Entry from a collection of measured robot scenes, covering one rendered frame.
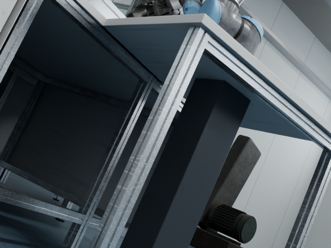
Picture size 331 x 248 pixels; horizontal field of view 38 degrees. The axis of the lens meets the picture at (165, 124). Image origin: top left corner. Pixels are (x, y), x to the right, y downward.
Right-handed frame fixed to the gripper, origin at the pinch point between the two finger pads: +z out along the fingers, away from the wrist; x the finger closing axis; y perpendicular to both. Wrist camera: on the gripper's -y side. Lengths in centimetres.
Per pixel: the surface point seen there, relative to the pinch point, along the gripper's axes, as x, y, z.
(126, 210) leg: -55, 108, -14
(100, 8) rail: -39.5, 24.8, -4.8
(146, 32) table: -45, 48, -24
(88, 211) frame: -2, 86, 32
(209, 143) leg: -13, 79, -27
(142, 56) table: -21.2, 38.9, -10.9
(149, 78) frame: -2.4, 37.1, -4.4
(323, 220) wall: 834, -54, 22
